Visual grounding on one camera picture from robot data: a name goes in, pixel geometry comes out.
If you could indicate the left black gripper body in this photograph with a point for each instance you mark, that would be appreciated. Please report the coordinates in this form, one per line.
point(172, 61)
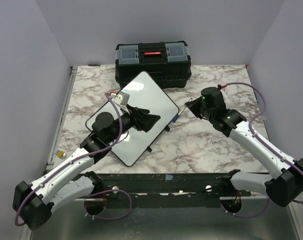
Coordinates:
point(139, 124)

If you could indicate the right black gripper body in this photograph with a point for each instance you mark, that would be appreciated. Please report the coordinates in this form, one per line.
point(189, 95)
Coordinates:
point(197, 107)

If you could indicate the white whiteboard marker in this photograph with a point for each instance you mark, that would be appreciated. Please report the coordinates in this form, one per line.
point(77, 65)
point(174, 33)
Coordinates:
point(179, 114)

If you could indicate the white whiteboard black frame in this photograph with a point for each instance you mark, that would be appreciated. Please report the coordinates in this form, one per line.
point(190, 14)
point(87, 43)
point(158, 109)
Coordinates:
point(144, 100)

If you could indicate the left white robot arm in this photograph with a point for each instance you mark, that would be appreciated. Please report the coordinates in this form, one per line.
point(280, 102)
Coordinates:
point(35, 202)

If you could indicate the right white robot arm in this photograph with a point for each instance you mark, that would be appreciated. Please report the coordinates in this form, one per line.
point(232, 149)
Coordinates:
point(284, 180)

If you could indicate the black plastic toolbox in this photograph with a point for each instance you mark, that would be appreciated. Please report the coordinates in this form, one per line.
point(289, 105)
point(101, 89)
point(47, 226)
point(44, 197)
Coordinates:
point(168, 63)

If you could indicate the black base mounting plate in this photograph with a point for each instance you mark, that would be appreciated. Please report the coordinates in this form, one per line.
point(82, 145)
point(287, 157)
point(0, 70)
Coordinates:
point(172, 190)

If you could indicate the small yellow grey object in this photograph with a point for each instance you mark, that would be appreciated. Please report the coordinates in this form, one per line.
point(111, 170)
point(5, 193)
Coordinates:
point(60, 154)

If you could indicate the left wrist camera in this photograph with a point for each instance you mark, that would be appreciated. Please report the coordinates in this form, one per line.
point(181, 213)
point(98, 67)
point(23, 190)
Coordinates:
point(120, 99)

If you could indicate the aluminium side rail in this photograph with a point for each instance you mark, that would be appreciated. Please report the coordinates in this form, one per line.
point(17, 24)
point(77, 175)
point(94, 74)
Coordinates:
point(61, 120)

